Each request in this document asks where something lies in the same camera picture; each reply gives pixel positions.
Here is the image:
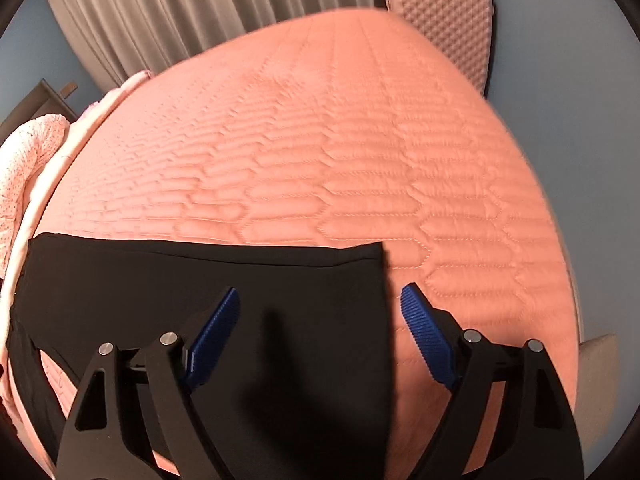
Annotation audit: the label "black pants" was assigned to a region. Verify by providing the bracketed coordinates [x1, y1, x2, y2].
[8, 233, 394, 479]

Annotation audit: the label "beige stool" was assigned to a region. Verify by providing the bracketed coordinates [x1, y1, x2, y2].
[575, 334, 620, 454]

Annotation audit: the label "pink dotted pillow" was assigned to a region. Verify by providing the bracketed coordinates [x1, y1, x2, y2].
[0, 114, 70, 278]

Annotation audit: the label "light pink bed sheet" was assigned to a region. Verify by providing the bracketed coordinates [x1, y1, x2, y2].
[0, 69, 156, 281]

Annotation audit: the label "dark headboard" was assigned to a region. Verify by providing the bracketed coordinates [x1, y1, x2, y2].
[0, 79, 77, 144]

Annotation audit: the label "pink hardshell suitcase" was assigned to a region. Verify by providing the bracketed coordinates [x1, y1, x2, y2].
[385, 0, 495, 93]

